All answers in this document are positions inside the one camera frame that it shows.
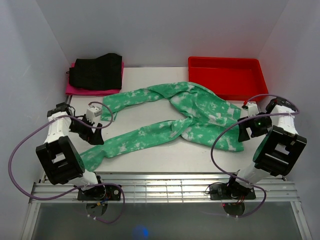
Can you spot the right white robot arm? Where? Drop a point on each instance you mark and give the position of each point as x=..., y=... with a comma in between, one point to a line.
x=277, y=153

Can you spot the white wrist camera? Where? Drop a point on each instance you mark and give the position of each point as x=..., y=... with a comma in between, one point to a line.
x=251, y=108
x=92, y=113

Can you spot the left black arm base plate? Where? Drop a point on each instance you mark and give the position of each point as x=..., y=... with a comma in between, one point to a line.
x=110, y=193

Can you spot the red plastic tray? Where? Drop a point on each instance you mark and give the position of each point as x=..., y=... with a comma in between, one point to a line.
x=232, y=79

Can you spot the pink folded trousers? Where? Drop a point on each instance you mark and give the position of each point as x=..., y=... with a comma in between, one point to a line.
x=73, y=91

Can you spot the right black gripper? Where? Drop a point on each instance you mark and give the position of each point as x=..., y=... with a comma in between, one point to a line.
x=243, y=135

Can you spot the aluminium rail frame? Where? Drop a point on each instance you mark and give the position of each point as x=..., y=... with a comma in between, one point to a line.
x=166, y=198

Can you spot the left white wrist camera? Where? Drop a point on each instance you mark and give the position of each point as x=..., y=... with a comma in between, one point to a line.
x=92, y=113

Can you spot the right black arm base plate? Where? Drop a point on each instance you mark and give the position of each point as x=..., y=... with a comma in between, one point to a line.
x=220, y=192

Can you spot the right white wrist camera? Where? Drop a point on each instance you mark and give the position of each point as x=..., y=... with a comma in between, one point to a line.
x=251, y=108

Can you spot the green tie-dye trousers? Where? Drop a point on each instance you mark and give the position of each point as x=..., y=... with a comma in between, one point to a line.
x=206, y=117

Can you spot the black folded trousers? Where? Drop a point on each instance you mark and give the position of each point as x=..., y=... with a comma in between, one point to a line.
x=97, y=74

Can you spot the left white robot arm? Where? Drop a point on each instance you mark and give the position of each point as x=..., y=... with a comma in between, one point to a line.
x=58, y=156

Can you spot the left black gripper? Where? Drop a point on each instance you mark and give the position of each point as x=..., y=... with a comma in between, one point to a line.
x=93, y=138

